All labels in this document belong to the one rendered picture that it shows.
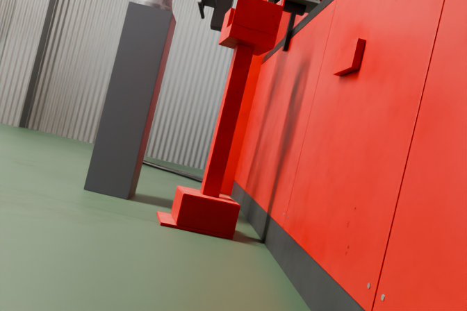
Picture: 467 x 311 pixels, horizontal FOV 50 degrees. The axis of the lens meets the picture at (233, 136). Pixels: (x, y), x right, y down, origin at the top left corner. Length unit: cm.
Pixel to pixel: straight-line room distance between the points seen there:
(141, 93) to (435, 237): 152
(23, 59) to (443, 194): 470
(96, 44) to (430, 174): 457
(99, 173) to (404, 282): 150
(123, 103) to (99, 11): 320
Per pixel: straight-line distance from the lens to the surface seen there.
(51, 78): 522
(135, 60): 207
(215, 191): 177
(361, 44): 121
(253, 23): 173
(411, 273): 78
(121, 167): 206
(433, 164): 77
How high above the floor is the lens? 32
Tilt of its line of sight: 1 degrees up
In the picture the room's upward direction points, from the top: 13 degrees clockwise
